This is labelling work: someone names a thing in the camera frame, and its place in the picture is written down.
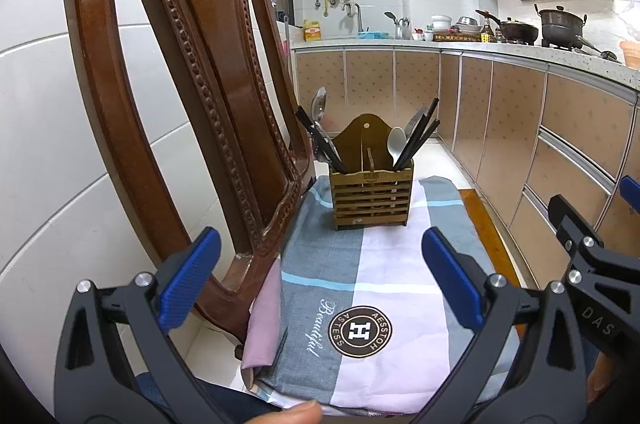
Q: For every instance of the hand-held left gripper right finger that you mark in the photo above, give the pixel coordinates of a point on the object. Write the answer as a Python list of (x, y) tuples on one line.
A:
[(452, 276)]

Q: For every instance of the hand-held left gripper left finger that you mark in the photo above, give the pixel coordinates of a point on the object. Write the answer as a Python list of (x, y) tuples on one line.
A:
[(192, 274)]

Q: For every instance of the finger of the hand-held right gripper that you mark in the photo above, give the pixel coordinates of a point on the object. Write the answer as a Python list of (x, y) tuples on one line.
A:
[(631, 196), (570, 224)]

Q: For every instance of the wooden slatted utensil holder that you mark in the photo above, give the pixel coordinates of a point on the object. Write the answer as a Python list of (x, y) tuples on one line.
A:
[(370, 204)]

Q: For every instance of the matte metal spoon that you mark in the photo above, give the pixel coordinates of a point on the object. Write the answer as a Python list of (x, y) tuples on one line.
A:
[(396, 146)]

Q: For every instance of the person's right hand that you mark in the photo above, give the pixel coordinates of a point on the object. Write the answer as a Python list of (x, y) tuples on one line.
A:
[(602, 379)]

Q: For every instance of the person's left hand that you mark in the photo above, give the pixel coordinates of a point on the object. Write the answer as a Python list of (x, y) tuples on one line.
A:
[(290, 415)]

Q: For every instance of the checked cloth with round logo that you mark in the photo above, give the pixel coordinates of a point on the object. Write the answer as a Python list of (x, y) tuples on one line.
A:
[(390, 264)]

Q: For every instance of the person's leg in blue jeans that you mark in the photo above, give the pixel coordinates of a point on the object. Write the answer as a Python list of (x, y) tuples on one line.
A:
[(150, 391)]

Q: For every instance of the pink basket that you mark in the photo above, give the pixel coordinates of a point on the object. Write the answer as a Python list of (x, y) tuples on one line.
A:
[(631, 56)]

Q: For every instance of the metal ladle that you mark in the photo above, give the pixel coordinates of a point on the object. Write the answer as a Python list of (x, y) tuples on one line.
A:
[(597, 48)]

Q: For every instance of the metal fork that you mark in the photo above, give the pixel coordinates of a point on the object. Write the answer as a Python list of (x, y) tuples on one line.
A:
[(414, 121)]

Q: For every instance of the dark cooking pot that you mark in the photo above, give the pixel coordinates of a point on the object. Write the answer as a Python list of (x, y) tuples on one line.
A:
[(560, 26)]

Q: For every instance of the black wok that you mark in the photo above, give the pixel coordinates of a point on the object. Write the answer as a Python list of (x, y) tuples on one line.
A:
[(517, 31)]

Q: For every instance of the dark sauce bottle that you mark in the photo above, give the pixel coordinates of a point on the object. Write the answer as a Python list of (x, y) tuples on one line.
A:
[(487, 32)]

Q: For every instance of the brown carved wooden chair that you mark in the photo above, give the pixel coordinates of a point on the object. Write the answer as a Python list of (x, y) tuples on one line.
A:
[(210, 53)]

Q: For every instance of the metal bowls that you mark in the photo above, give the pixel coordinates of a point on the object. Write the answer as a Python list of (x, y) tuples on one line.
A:
[(467, 26)]

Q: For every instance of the stack of white bowls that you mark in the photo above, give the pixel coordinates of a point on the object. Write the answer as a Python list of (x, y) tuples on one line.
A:
[(441, 23)]

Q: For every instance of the utensil cup with ladle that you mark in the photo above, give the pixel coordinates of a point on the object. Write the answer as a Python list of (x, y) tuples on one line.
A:
[(401, 28)]

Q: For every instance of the blue dish cloth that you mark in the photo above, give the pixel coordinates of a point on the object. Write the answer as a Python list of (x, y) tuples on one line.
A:
[(372, 34)]

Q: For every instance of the yellow box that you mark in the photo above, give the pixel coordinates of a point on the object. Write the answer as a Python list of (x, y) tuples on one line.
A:
[(313, 31)]

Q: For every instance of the metal faucet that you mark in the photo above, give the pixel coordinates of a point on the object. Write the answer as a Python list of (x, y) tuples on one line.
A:
[(356, 16)]

